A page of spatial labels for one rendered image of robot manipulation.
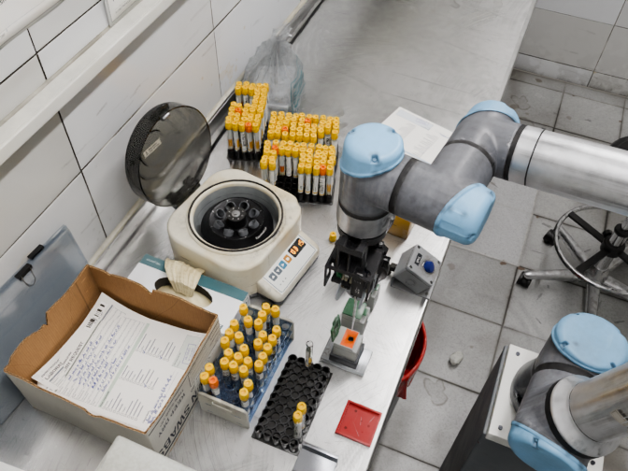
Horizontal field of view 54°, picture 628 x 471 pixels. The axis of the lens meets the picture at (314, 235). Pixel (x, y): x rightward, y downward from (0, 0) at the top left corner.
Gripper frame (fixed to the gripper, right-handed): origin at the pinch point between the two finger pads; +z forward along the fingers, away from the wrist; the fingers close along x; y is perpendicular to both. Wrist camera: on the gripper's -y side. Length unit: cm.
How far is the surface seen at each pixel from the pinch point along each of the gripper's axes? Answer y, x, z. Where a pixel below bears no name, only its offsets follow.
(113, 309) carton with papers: 11.6, -44.8, 17.8
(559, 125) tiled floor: -204, 39, 112
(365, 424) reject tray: 11.2, 7.8, 24.3
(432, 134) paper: -69, -3, 23
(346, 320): -5.6, -2.8, 19.9
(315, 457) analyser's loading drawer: 21.7, 2.0, 20.5
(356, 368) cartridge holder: 1.9, 2.4, 23.1
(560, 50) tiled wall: -241, 28, 96
